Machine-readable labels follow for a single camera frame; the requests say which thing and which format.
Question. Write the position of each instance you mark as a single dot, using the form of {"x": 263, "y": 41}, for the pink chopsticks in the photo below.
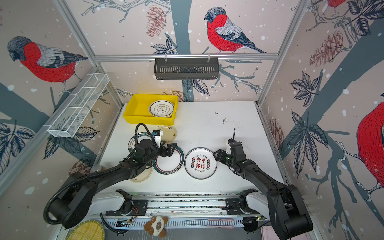
{"x": 211, "y": 223}

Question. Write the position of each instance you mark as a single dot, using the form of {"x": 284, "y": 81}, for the yellow plastic bin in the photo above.
{"x": 137, "y": 110}

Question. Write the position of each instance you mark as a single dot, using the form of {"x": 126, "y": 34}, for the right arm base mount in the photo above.
{"x": 239, "y": 206}

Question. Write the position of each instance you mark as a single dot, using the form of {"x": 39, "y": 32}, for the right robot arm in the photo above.
{"x": 287, "y": 211}

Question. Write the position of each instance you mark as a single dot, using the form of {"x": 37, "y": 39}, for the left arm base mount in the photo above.
{"x": 130, "y": 207}

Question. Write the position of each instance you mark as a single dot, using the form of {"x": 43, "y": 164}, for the small cream patterned plate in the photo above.
{"x": 169, "y": 133}

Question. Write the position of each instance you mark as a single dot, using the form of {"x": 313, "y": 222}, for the cream plate with dark spot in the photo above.
{"x": 143, "y": 176}

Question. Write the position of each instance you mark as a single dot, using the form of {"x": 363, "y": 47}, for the panda plush toy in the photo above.
{"x": 156, "y": 226}

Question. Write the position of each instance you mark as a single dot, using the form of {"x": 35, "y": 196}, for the dark green lettered rim plate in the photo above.
{"x": 140, "y": 136}

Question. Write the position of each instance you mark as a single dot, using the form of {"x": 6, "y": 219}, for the yellow bamboo mat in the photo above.
{"x": 88, "y": 230}

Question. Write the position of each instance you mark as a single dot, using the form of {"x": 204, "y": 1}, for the red characters white plate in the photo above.
{"x": 200, "y": 163}

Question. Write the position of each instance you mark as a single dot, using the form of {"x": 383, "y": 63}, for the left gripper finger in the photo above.
{"x": 170, "y": 147}
{"x": 167, "y": 153}

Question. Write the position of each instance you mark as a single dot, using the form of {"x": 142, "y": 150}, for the pink tray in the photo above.
{"x": 268, "y": 233}

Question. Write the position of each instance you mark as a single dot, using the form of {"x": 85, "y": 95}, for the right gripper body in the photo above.
{"x": 229, "y": 159}

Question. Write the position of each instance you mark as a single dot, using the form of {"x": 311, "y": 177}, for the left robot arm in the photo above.
{"x": 71, "y": 203}

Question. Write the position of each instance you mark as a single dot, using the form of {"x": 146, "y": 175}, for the white wire mesh basket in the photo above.
{"x": 81, "y": 102}

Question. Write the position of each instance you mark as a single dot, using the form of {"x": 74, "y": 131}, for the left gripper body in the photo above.
{"x": 155, "y": 153}

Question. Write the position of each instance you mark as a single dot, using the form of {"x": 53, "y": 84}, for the white green cloud plate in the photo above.
{"x": 161, "y": 109}

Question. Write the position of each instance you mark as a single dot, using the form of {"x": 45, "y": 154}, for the black hanging basket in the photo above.
{"x": 186, "y": 69}

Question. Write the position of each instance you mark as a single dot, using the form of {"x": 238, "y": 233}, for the large green red rimmed plate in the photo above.
{"x": 172, "y": 164}

